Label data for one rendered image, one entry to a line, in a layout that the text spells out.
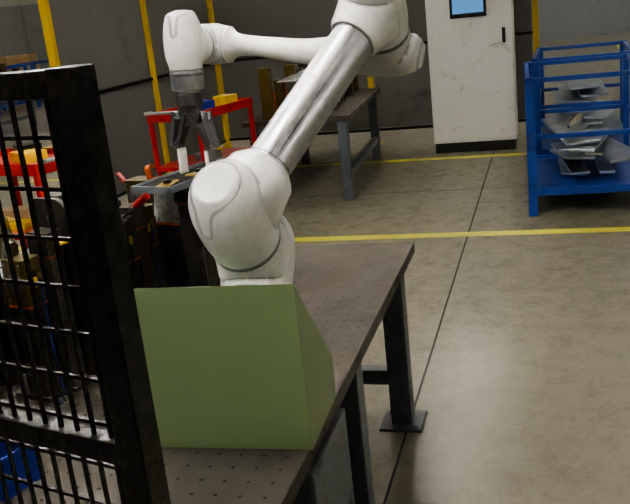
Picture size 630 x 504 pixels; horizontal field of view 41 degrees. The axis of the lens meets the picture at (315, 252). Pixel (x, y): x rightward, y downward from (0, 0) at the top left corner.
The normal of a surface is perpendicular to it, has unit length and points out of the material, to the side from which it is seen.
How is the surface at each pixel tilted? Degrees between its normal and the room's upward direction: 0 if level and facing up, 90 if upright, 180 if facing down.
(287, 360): 90
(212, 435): 90
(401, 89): 90
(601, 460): 0
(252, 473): 0
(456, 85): 90
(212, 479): 0
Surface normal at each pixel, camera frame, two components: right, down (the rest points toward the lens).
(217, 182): -0.27, -0.41
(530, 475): -0.11, -0.95
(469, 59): -0.25, 0.29
